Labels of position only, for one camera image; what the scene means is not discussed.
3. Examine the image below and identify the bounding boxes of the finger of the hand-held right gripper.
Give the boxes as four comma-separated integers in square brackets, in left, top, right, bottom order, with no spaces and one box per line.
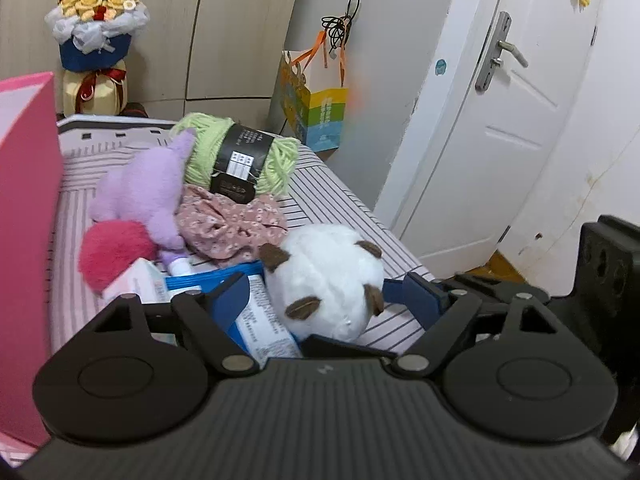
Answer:
[299,334,398,361]
[382,271,551,307]

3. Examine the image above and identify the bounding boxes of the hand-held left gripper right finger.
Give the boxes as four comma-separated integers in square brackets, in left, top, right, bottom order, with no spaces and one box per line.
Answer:
[392,272,561,376]

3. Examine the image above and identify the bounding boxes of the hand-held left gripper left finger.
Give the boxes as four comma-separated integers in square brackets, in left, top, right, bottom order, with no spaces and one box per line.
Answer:
[87,272,261,376]

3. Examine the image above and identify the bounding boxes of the white printed packet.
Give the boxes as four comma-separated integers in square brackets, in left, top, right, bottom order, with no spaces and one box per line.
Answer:
[232,275,301,361]

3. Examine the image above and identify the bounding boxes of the blue-edged plastic bag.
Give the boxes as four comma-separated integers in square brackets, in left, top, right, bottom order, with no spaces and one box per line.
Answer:
[165,262,266,293]

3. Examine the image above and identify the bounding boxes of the pink floral cloth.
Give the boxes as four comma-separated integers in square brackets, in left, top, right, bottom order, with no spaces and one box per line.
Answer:
[176,185,290,263]

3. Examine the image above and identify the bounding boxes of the white plush with brown ears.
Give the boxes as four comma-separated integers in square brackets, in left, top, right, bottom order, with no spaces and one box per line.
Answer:
[257,223,386,343]

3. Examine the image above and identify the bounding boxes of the white and pink tissue packet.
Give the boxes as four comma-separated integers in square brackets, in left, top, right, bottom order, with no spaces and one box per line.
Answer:
[102,258,168,306]

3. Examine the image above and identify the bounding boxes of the red fluffy pompom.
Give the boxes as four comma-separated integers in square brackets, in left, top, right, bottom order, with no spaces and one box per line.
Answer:
[78,220,158,293]

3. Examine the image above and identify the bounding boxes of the purple plush toy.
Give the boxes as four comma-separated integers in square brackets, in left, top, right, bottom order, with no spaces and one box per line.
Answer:
[90,129,197,263]

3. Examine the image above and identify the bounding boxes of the green yarn skein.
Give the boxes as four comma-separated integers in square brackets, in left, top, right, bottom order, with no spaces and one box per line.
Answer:
[170,112,301,206]

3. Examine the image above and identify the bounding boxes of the pink cardboard box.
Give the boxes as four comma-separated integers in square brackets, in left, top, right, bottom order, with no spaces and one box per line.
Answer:
[0,72,65,448]

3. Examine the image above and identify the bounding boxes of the white door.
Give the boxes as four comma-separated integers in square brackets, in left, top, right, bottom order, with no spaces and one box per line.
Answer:
[372,0,613,271]

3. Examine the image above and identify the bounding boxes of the colourful paper gift bag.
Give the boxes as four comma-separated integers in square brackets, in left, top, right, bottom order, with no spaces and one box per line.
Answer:
[280,30,349,153]

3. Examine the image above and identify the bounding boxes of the cream gift box with ribbon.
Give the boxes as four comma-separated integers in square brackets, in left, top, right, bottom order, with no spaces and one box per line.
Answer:
[62,60,130,117]

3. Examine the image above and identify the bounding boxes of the beige wardrobe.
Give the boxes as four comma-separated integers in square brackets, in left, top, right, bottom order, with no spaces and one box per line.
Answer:
[0,0,308,121]

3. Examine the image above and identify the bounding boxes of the crochet flower bouquet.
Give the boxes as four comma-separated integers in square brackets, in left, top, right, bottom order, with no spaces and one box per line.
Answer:
[44,0,151,73]

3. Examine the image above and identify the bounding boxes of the metal door handle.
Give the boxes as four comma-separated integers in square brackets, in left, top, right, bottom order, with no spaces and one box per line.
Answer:
[475,11,529,92]

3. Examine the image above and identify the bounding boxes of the black cable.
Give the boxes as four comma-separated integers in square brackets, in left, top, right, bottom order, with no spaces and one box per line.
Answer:
[321,0,361,53]

